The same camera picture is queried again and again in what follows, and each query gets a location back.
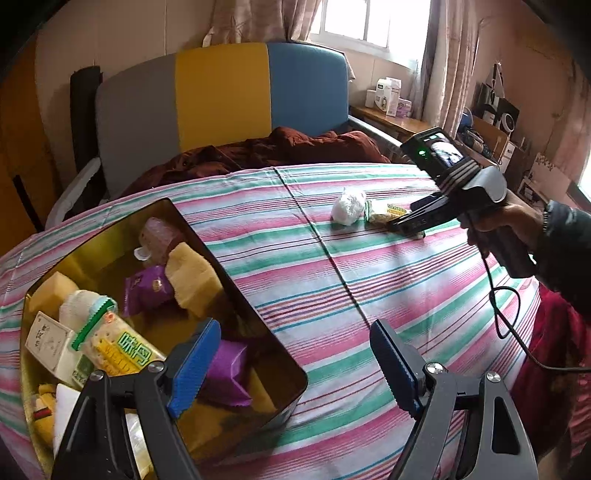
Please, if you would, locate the dark red blanket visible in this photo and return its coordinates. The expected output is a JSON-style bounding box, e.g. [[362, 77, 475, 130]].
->
[[122, 127, 393, 199]]

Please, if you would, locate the multicoloured chair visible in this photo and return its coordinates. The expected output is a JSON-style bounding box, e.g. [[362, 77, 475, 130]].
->
[[95, 41, 352, 199]]

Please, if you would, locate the wooden wardrobe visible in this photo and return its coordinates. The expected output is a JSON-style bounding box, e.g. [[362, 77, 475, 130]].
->
[[0, 41, 63, 259]]

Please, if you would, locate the black cable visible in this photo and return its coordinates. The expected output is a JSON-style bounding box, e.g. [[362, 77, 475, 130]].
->
[[482, 256, 591, 372]]

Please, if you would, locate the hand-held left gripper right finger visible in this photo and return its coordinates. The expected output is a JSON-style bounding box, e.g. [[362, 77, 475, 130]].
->
[[370, 319, 539, 480]]

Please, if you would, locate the white plastic bag ball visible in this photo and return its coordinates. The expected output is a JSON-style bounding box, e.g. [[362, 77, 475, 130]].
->
[[331, 187, 367, 226]]

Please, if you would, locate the purple printed snack packet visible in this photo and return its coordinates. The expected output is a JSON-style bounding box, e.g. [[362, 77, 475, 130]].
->
[[122, 264, 175, 318]]

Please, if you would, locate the yellow sponge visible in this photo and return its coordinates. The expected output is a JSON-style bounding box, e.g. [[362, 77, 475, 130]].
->
[[28, 271, 80, 321], [245, 376, 278, 414], [165, 242, 225, 319]]

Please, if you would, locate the large green cracker packet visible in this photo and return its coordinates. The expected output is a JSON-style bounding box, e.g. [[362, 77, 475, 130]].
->
[[70, 296, 167, 391]]

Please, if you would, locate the brown cardboard box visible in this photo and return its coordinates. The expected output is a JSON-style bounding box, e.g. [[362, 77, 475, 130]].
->
[[466, 115, 511, 160]]

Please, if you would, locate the small yellow packet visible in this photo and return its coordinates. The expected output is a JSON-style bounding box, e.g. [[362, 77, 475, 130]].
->
[[31, 382, 58, 448]]

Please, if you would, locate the person's right hand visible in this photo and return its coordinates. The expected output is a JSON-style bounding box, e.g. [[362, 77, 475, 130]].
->
[[465, 202, 546, 259]]

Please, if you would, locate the person's right forearm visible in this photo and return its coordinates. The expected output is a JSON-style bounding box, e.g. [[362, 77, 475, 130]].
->
[[531, 199, 591, 319]]

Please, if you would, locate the white sponge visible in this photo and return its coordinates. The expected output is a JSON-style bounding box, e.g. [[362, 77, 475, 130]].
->
[[53, 384, 83, 457]]

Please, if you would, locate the small green cracker packet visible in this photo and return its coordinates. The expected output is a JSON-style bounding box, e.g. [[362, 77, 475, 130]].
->
[[365, 199, 426, 240]]

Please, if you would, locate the plain purple packet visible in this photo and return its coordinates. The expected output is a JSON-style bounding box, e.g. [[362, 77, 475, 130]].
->
[[198, 339, 254, 409]]

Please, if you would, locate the wooden bedside desk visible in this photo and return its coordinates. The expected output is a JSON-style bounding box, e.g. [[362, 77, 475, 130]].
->
[[349, 105, 432, 139]]

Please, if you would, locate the black desktop device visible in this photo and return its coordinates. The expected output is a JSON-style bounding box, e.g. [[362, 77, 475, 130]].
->
[[475, 82, 521, 134]]

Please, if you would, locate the white bed rail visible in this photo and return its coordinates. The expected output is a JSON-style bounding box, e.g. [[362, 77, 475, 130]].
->
[[347, 115, 416, 164], [46, 157, 102, 227]]

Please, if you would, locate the striped tablecloth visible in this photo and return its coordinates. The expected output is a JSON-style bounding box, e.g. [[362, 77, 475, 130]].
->
[[0, 161, 543, 480]]

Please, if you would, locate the patterned pink curtain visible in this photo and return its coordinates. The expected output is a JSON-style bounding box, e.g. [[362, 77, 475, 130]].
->
[[418, 0, 481, 139], [203, 0, 324, 47]]

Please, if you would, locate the white and green carton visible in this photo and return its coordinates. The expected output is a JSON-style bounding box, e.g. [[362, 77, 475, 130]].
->
[[25, 311, 93, 388]]

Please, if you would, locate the gold tin box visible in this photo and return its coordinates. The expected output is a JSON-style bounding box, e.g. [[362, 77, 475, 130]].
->
[[19, 198, 309, 478]]

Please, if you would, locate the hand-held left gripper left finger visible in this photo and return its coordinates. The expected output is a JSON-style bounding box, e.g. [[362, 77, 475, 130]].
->
[[51, 318, 221, 480]]

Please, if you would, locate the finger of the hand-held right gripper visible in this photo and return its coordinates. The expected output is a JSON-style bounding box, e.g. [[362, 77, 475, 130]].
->
[[411, 194, 458, 214], [385, 210, 462, 234]]

